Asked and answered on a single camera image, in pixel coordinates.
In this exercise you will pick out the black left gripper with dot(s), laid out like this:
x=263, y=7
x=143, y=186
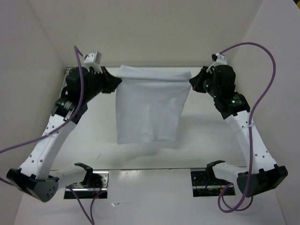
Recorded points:
x=112, y=82

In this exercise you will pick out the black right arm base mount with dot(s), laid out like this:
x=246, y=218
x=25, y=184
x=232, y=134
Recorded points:
x=202, y=186

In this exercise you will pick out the white skirt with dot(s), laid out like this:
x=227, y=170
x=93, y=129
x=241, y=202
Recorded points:
x=149, y=104

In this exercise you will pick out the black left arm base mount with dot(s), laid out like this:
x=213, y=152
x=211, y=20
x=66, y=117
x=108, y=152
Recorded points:
x=98, y=185

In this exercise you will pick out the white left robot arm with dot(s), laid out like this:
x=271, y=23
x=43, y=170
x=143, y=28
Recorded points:
x=34, y=176

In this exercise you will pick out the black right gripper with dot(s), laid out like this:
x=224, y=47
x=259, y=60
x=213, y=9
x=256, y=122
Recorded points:
x=197, y=81

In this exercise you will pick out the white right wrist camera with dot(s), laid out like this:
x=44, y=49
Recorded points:
x=218, y=59

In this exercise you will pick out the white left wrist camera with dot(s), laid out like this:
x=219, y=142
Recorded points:
x=92, y=59

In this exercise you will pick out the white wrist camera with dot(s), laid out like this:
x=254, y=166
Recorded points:
x=218, y=59
x=92, y=59

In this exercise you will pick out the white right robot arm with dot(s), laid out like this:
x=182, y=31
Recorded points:
x=262, y=172

